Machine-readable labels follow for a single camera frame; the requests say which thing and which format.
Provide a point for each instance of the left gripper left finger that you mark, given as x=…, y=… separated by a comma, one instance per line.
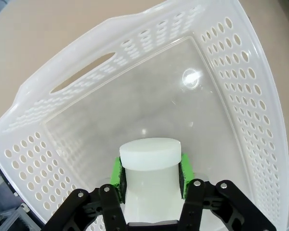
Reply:
x=98, y=204

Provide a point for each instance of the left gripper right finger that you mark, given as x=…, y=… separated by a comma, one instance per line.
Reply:
x=219, y=207

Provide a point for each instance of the grey metal frame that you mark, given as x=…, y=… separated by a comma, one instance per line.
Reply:
x=12, y=216

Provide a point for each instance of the white plastic bottle with lid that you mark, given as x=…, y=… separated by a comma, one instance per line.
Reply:
x=150, y=154

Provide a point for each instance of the white perforated plastic basket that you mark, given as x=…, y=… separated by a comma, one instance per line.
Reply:
x=159, y=96

